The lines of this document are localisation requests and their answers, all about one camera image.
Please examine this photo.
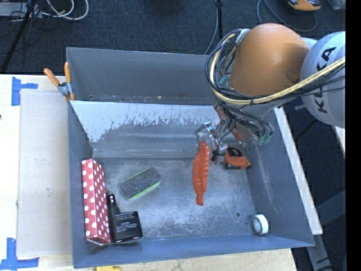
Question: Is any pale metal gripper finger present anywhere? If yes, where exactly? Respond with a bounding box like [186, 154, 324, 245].
[201, 120, 217, 134]
[195, 126, 212, 146]

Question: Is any orange toy lobster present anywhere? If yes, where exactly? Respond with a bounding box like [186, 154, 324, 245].
[192, 140, 211, 207]

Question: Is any orange tape measure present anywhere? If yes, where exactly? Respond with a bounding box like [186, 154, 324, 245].
[222, 146, 252, 171]

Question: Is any green and grey sponge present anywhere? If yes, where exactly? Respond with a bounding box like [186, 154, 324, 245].
[118, 167, 162, 202]

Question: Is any grey metal bin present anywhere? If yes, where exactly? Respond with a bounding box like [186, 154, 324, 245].
[65, 46, 316, 269]

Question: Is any white tape roll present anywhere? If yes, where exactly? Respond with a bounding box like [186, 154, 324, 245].
[251, 213, 269, 235]

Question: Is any black power adapter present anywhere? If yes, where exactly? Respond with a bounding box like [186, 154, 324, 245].
[106, 193, 144, 243]

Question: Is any red white-dotted box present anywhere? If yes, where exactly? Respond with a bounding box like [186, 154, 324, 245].
[81, 158, 112, 246]

